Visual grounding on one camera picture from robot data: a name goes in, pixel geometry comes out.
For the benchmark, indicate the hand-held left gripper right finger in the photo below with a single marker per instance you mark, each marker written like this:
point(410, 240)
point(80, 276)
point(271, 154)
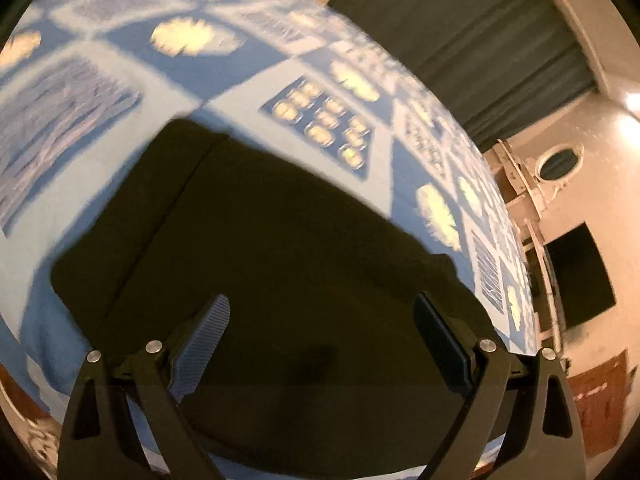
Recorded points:
point(440, 345)

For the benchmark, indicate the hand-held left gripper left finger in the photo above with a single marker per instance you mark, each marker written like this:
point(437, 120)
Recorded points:
point(200, 345)

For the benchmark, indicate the black pants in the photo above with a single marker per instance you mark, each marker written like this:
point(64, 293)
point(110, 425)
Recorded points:
point(275, 240)

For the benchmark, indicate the black television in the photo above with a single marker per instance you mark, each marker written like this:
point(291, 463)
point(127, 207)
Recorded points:
point(580, 275)

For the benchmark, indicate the patterned carpet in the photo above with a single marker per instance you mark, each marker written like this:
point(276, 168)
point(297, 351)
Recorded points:
point(30, 440)

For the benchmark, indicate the white dresser with oval mirror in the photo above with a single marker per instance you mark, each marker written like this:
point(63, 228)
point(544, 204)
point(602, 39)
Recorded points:
point(557, 161)

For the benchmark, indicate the blue printed bedsheet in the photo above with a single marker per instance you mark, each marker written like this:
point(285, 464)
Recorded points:
point(240, 85)

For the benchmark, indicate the dark curtain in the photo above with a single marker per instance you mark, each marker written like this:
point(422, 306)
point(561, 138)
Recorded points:
point(450, 35)

